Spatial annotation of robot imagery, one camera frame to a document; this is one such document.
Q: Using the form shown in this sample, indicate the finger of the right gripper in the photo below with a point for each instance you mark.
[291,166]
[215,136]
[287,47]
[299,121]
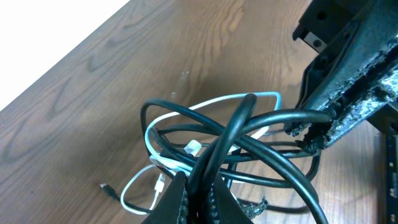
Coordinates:
[354,71]

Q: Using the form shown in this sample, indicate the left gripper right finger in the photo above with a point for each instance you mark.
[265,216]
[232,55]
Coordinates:
[223,209]

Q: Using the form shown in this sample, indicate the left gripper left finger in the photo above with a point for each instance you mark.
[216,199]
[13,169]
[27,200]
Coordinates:
[173,206]

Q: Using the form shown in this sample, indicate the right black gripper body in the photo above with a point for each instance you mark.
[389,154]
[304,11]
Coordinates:
[329,18]

